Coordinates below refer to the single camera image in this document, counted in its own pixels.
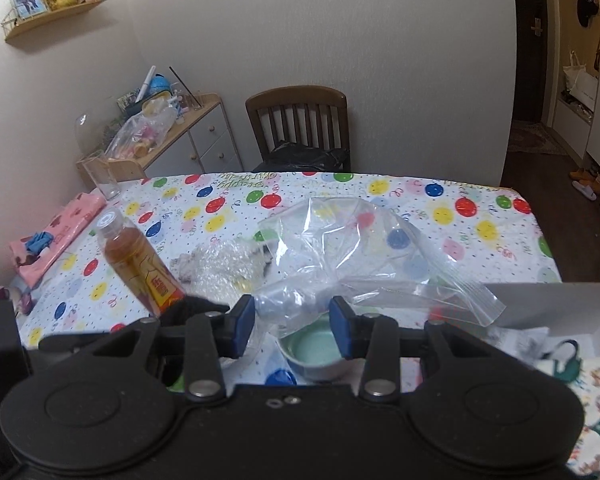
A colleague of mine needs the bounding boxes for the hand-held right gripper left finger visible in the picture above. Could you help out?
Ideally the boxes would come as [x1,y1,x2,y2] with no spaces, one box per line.
[39,294,257,403]

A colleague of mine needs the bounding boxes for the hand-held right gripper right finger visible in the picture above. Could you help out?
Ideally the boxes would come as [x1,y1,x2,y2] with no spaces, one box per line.
[328,295,547,403]

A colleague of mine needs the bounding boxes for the clear bubble wrap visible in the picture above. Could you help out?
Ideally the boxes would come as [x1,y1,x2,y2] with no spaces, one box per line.
[172,240,276,296]

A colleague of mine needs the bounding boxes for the clear zip bag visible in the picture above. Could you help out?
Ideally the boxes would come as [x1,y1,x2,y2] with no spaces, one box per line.
[254,196,507,356]

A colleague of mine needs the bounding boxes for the white mug teal inside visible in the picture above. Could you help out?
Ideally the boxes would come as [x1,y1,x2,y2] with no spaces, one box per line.
[278,316,361,382]

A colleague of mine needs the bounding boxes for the blue hair clip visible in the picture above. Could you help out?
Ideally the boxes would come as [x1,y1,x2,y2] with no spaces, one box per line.
[25,231,53,253]

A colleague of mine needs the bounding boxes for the amber juice bottle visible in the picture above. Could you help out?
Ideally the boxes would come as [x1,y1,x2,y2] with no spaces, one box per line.
[96,211,188,317]

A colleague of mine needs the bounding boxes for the pink printed cloth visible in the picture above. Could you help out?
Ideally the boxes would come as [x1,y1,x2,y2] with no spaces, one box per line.
[7,192,108,288]

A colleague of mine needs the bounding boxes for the balloon print tablecloth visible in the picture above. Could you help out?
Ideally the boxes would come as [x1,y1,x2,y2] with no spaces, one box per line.
[10,171,563,396]

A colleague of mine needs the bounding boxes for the black plastic bag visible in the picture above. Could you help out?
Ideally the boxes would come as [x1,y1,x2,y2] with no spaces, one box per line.
[252,141,351,173]

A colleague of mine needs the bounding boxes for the wooden side cabinet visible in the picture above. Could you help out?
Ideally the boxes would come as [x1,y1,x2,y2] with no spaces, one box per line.
[76,92,243,192]

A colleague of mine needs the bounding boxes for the clear glass tumbler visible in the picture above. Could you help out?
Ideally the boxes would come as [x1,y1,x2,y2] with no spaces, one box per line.
[86,149,122,201]

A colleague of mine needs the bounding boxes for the clear plastic bag of toys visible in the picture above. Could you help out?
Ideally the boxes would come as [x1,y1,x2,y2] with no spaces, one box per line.
[104,105,178,161]

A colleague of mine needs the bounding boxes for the clear glass vase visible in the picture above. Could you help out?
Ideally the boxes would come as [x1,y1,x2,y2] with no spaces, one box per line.
[74,110,111,158]

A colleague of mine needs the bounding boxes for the brown wooden chair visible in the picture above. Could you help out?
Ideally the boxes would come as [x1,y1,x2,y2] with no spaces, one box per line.
[245,86,352,173]

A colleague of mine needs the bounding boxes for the thin black stick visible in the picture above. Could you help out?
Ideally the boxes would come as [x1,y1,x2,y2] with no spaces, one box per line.
[168,66,201,109]

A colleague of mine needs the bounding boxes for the blue round container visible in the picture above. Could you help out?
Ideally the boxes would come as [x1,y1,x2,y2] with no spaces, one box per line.
[147,74,173,97]

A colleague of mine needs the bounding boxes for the white marker pen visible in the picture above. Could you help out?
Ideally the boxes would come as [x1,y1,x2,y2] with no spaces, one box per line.
[139,65,157,106]

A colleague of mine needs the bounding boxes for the patterned door mat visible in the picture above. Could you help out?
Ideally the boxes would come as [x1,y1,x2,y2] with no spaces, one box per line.
[507,122,571,157]

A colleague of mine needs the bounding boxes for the white slipper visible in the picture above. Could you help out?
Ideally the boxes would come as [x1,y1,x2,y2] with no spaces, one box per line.
[572,180,600,202]

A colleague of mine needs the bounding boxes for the dark entrance door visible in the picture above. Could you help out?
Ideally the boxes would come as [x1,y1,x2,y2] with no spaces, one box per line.
[511,0,563,126]

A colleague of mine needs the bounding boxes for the white tote bag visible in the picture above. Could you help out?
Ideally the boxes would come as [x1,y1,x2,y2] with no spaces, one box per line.
[562,51,600,106]

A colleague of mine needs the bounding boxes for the black hanging bag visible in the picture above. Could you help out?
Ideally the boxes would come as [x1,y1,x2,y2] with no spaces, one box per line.
[576,0,597,28]

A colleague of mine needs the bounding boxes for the wooden wall shelf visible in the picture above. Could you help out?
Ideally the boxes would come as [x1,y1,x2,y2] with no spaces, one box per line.
[1,0,107,41]

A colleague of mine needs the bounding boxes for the small photo frame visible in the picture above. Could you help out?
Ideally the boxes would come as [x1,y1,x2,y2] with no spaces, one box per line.
[6,0,50,20]

